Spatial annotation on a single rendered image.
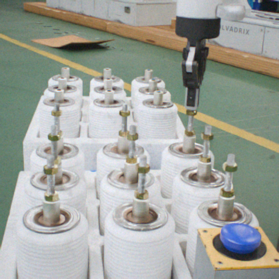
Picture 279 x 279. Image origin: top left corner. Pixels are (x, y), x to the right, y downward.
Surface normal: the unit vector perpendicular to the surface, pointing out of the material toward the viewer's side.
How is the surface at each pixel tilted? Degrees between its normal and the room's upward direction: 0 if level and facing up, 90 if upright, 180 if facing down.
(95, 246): 0
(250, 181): 0
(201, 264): 90
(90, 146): 90
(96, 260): 0
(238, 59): 90
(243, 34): 90
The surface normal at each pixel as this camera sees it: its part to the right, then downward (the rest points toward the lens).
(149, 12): 0.58, 0.30
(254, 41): -0.81, 0.17
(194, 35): -0.29, 0.32
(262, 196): 0.04, -0.94
